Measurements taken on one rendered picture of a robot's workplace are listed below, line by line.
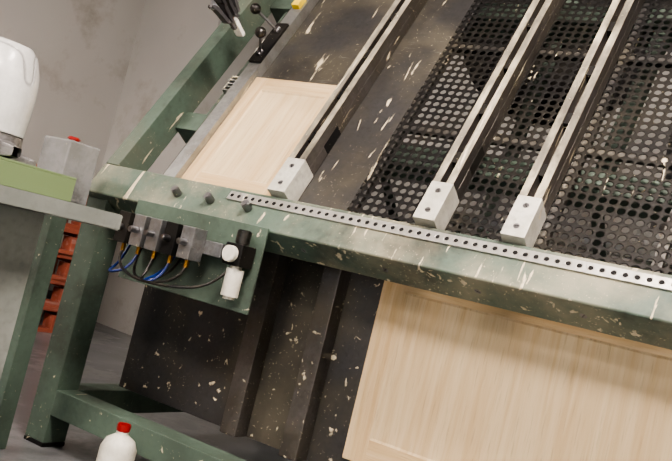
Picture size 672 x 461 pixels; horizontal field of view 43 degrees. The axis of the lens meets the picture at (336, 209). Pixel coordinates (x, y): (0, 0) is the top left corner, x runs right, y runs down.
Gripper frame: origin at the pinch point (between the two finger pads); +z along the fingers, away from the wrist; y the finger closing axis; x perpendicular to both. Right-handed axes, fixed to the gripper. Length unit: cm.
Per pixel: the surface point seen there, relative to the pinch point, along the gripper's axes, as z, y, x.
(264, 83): 13.9, 11.0, 12.1
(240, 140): 14.2, 36.4, 18.6
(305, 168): 11, 46, 51
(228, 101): 11.8, 22.9, 5.7
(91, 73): 158, -121, -301
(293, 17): 11.8, -20.3, 6.1
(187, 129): 19.4, 31.0, -11.2
